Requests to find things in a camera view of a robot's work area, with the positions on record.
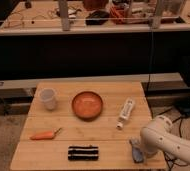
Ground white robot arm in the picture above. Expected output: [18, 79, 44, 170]
[140, 115, 190, 164]

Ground orange ceramic bowl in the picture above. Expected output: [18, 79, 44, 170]
[72, 91, 103, 120]

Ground white tube bottle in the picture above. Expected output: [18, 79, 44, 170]
[117, 98, 135, 129]

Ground black object on bench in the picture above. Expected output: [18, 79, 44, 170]
[85, 10, 109, 25]

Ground orange tool on bench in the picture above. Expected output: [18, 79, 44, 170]
[110, 5, 126, 24]

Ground brown pot on bench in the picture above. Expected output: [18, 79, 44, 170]
[83, 0, 108, 11]

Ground black power box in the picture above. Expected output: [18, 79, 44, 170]
[174, 99, 190, 118]

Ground hanging black cable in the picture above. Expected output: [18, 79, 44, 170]
[144, 26, 155, 94]

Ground left metal frame post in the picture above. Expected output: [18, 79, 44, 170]
[58, 0, 70, 31]

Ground metal frame post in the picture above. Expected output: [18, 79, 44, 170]
[58, 0, 70, 31]
[151, 0, 164, 29]

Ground thin cables on bench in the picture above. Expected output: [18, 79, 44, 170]
[3, 9, 49, 29]

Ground right metal frame post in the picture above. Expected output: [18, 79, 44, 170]
[151, 0, 164, 29]

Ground black floor cable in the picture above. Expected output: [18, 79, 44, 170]
[153, 105, 190, 171]

